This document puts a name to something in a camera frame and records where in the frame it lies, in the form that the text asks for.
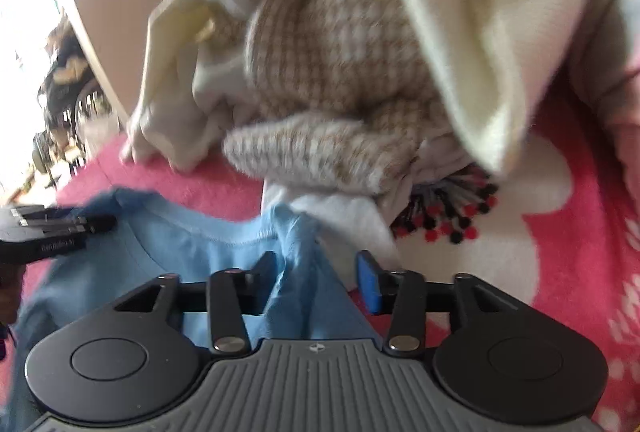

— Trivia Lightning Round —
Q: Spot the blue printed t-shirt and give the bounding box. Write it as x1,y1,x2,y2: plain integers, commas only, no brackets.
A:
10,189,381,432

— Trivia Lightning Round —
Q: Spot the white cotton garment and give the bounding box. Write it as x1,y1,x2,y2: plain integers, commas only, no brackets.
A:
192,0,481,265

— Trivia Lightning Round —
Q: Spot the pink grey floral quilt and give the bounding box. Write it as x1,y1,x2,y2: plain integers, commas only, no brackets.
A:
565,0,640,193

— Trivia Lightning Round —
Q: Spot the pink floral blanket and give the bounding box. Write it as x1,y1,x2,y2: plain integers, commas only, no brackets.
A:
20,87,640,432

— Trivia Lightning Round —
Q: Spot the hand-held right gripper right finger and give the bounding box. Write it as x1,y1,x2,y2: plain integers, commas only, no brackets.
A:
356,250,526,357

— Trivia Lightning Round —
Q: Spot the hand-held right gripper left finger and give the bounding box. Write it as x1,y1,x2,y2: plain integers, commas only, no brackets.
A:
114,251,280,357

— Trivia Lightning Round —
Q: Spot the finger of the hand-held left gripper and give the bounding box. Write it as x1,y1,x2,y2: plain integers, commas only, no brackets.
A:
45,213,119,238
7,206,66,227

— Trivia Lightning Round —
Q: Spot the black wheelchair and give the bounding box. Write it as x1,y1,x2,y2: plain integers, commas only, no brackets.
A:
35,12,120,180

